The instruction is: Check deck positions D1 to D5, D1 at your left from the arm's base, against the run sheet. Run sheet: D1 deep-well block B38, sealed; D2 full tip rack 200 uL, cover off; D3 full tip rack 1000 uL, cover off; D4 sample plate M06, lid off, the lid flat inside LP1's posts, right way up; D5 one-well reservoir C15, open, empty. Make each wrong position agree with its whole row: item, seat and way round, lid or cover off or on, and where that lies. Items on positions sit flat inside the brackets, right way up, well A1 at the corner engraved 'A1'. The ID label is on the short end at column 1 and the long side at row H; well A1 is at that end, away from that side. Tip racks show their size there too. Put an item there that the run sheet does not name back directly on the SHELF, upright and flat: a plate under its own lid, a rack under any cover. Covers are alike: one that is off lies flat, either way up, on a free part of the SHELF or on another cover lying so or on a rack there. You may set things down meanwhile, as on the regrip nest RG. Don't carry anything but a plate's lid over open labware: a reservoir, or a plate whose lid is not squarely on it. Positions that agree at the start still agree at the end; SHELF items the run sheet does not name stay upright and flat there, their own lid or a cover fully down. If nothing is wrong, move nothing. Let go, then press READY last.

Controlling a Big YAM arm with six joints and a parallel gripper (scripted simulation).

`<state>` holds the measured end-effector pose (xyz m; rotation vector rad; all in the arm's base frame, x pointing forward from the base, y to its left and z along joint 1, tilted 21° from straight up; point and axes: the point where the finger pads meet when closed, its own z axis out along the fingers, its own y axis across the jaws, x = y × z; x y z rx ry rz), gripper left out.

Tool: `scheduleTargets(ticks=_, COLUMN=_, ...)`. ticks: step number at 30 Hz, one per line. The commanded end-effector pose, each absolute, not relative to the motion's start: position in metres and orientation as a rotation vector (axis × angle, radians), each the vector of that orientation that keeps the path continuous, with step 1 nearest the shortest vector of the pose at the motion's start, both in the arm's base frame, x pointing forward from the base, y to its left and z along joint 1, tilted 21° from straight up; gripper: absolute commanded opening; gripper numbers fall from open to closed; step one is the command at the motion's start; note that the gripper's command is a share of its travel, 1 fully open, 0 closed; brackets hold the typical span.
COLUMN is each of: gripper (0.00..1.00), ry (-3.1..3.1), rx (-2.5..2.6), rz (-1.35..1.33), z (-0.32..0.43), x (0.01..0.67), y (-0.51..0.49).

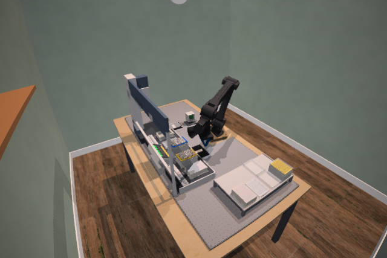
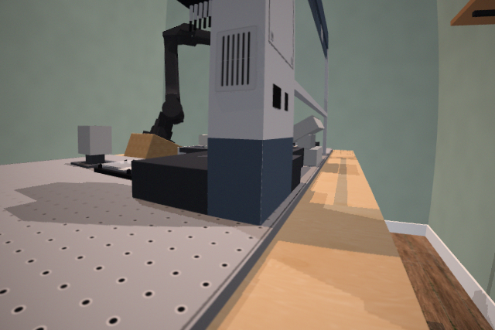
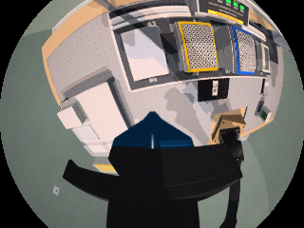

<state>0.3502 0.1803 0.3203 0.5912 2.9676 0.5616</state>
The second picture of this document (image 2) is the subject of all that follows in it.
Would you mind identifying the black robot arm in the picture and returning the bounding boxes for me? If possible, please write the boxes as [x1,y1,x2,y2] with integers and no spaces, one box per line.
[143,23,210,143]

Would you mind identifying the white ready button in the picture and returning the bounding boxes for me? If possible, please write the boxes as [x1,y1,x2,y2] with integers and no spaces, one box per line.
[70,126,113,168]

